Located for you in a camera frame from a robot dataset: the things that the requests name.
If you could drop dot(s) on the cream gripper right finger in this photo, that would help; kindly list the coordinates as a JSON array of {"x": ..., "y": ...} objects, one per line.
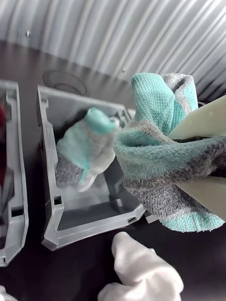
[{"x": 212, "y": 197}]

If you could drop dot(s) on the white sock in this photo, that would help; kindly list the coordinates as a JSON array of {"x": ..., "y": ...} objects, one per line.
[
  {"x": 141, "y": 265},
  {"x": 5, "y": 295}
]

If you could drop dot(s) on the teal and grey sock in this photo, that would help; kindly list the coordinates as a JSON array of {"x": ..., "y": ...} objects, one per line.
[
  {"x": 153, "y": 152},
  {"x": 82, "y": 145}
]

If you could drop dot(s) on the cream gripper left finger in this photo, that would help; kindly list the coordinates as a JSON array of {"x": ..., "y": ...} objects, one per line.
[{"x": 204, "y": 122}]

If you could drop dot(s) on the maroon sock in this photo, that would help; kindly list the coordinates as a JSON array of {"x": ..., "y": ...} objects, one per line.
[{"x": 2, "y": 117}]

